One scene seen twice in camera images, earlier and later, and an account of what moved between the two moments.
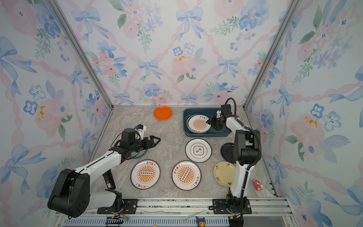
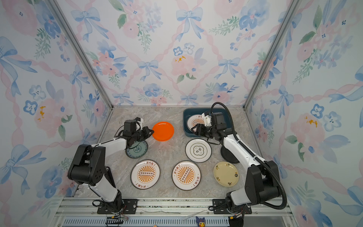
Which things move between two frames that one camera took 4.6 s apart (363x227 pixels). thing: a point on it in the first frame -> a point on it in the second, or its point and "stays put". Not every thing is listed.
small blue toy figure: [201, 222] stays put
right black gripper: [211, 121] -> [200, 129]
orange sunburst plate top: [197, 124] stays put
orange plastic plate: [162, 112] -> [163, 131]
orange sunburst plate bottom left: [145, 174] stays put
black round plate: [227, 149] stays put
